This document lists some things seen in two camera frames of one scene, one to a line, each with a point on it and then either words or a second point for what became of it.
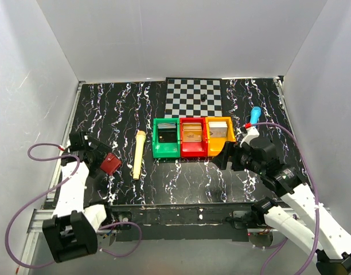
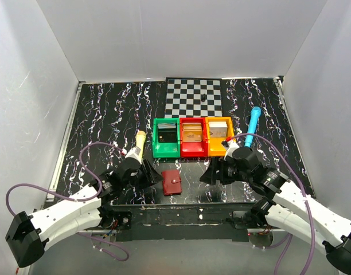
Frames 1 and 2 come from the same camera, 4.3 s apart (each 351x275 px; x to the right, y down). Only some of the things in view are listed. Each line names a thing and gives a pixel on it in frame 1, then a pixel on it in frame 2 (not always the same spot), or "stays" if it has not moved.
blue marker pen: x=255 y=113 stays
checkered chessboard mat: x=183 y=98 stays
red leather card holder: x=110 y=164 -> x=171 y=182
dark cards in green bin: x=167 y=132 stays
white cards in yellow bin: x=218 y=129 stays
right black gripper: x=221 y=160 -> x=210 y=176
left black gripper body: x=97 y=154 -> x=139 y=181
